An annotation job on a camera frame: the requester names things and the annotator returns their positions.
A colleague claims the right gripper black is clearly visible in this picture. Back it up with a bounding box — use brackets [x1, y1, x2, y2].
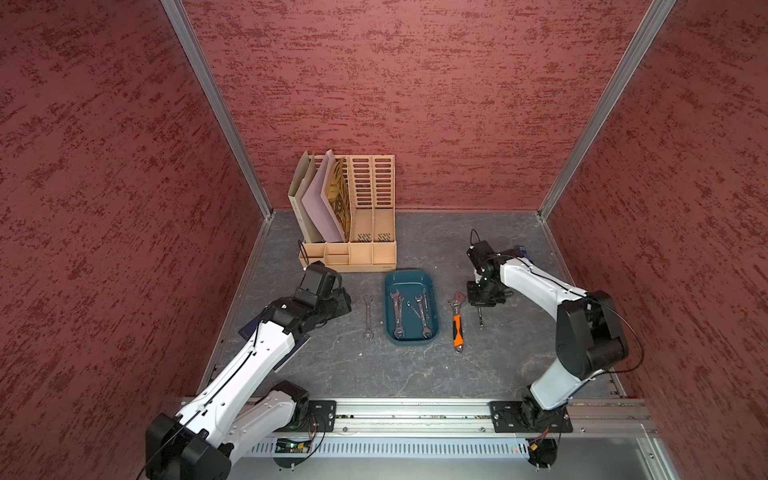
[465, 274, 505, 307]

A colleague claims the orange handled adjustable wrench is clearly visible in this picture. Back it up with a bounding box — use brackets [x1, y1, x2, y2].
[449, 291, 465, 353]

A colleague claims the silver end wrench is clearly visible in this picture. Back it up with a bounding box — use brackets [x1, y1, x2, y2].
[363, 295, 374, 341]

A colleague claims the teal plastic storage tray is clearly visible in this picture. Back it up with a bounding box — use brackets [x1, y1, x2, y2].
[384, 269, 440, 347]

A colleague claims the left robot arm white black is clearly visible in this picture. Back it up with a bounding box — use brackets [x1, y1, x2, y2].
[137, 261, 351, 479]

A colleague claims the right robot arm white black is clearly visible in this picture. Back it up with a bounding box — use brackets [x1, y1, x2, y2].
[467, 240, 630, 427]

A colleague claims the dark blue notebook yellow label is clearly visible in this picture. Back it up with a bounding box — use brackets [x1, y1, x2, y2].
[238, 317, 310, 372]

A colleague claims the pink file folder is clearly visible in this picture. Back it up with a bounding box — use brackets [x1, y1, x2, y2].
[303, 150, 351, 243]

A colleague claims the wooden desk file organizer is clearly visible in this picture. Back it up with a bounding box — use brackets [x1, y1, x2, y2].
[299, 152, 397, 273]

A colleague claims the beige file folder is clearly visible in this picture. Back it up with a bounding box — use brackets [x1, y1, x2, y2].
[288, 151, 323, 243]

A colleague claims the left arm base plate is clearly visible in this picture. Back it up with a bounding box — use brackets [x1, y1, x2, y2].
[280, 400, 337, 433]

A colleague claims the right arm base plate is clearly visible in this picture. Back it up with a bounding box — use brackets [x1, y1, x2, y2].
[488, 400, 573, 434]

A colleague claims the aluminium front rail frame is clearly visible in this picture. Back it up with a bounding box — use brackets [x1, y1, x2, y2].
[232, 398, 671, 478]

